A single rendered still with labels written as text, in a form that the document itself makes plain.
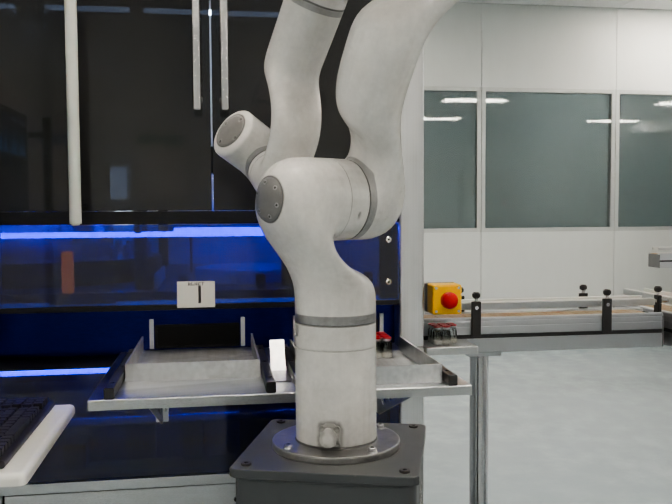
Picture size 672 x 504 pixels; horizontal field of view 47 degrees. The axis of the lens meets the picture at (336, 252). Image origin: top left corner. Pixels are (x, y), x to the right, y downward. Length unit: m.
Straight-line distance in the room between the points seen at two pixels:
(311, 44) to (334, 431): 0.56
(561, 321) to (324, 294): 1.12
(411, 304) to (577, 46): 5.54
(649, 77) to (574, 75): 0.70
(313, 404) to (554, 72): 6.15
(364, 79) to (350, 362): 0.39
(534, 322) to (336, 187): 1.11
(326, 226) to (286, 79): 0.26
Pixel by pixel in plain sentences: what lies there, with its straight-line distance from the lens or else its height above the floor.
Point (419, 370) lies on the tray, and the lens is 1.50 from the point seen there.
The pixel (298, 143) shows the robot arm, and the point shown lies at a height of 1.31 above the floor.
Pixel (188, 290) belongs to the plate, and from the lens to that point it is 1.80.
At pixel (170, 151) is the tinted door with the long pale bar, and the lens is 1.81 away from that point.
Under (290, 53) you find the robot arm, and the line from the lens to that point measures 1.19.
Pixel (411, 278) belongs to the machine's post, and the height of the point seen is 1.05.
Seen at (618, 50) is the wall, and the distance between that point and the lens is 7.40.
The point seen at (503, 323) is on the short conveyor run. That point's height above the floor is 0.92.
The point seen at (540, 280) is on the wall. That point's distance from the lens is 6.99.
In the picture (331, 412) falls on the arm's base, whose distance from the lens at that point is 1.12.
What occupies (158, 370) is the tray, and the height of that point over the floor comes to 0.90.
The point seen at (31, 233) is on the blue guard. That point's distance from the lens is 1.84.
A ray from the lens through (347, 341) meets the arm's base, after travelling 1.10.
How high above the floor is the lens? 1.21
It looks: 3 degrees down
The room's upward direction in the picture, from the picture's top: straight up
